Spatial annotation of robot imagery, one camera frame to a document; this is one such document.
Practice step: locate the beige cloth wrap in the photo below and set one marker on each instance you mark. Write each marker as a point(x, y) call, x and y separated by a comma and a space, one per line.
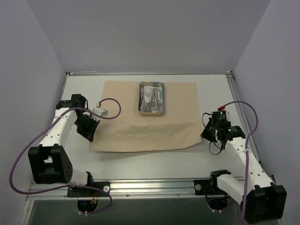
point(178, 128)

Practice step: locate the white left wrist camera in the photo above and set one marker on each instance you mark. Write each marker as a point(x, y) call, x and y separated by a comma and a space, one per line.
point(98, 110)

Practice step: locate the steel surgical scissors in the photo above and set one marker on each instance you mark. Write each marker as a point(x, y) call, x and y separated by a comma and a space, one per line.
point(145, 107)

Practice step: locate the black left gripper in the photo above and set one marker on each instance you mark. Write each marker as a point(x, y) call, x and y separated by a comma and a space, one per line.
point(85, 122)

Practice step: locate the aluminium front rail frame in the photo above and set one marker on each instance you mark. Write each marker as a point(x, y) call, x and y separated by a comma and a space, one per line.
point(134, 189)

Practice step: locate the white suture packet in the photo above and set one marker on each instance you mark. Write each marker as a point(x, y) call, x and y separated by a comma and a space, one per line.
point(147, 93)

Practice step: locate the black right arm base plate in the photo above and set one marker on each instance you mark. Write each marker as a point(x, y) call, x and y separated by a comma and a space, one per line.
point(204, 186)

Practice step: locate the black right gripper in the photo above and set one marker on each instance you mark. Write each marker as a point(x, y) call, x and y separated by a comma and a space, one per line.
point(211, 128)

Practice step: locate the steel forceps clamp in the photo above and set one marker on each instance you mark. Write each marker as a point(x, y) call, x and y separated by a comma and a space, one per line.
point(156, 100)

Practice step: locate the stainless steel instrument tray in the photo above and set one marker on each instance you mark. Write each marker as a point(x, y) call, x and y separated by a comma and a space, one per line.
point(153, 109)

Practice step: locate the green suture packet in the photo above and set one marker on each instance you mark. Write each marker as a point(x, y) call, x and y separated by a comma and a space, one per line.
point(159, 93)

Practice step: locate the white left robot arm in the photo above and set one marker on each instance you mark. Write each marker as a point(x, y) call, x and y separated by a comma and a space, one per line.
point(49, 161)

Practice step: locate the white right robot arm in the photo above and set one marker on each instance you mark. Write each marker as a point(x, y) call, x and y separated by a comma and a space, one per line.
point(259, 197)

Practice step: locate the aluminium back rail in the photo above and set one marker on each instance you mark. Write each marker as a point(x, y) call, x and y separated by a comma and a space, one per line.
point(85, 73)

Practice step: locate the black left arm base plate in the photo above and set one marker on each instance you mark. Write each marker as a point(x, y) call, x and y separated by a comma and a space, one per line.
point(99, 189)

